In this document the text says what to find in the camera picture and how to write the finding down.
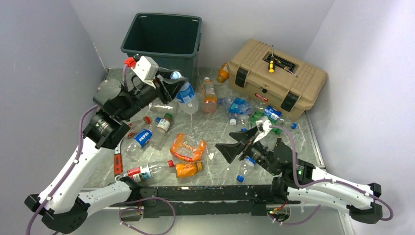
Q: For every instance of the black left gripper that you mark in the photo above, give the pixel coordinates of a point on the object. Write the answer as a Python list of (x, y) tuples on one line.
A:
[(168, 86)]

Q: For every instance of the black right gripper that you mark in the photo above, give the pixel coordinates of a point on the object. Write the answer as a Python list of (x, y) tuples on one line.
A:
[(229, 151)]

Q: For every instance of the blue label water bottle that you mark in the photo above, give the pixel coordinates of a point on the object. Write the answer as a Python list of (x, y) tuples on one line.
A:
[(187, 99)]

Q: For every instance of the clear plastic bottle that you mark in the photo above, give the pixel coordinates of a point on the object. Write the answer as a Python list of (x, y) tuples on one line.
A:
[(247, 166)]

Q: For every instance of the crushed large orange bottle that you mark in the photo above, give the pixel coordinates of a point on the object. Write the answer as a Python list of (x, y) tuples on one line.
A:
[(188, 148)]

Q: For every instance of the small orange juice bottle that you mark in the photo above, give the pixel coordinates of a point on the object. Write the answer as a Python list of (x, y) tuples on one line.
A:
[(185, 170)]

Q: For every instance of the clear bottle red cap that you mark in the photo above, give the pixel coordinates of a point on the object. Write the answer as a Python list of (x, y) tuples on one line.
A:
[(154, 171)]

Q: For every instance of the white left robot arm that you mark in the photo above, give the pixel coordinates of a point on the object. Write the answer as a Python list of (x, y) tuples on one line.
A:
[(62, 205)]

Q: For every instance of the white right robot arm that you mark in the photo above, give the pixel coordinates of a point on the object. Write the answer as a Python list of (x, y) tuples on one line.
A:
[(298, 180)]

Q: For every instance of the clear bottle near bin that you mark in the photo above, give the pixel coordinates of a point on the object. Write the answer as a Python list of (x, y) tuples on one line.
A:
[(158, 107)]

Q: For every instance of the dark green trash bin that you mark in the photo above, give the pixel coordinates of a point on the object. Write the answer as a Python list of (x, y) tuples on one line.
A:
[(171, 40)]

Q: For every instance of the green plastic bottle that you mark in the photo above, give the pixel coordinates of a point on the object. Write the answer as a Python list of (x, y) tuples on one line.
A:
[(257, 115)]

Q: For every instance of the crushed blue label bottle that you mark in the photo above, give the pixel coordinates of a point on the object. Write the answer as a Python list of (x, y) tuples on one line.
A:
[(236, 105)]

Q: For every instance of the small red cap bottle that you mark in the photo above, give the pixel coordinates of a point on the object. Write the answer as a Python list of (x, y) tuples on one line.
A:
[(137, 126)]

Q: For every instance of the tall orange drink bottle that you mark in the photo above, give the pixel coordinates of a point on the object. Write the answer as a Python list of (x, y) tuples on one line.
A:
[(210, 102)]

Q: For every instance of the blue label bottle by toolbox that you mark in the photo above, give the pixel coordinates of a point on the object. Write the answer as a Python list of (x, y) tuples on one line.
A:
[(276, 116)]

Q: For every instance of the white label green cap bottle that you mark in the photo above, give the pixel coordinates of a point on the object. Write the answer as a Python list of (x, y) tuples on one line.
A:
[(159, 134)]

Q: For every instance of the orange bottle behind toolbox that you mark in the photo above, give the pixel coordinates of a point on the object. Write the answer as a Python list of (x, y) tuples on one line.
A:
[(223, 73)]

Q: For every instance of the pepsi bottle left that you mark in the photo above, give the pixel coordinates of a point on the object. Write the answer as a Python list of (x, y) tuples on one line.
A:
[(138, 141)]

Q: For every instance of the tan plastic toolbox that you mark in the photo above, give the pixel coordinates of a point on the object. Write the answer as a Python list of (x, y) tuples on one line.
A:
[(248, 74)]

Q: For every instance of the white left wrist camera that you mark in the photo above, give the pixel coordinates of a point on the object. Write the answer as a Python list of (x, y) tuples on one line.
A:
[(144, 67)]

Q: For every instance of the yellow handled screwdriver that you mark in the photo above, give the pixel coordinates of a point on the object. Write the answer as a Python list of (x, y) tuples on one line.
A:
[(271, 67)]

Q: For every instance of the red handled adjustable wrench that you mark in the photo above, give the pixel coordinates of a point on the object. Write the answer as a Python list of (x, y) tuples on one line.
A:
[(118, 165)]

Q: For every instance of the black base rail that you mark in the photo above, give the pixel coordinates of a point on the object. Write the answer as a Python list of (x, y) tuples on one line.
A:
[(204, 200)]

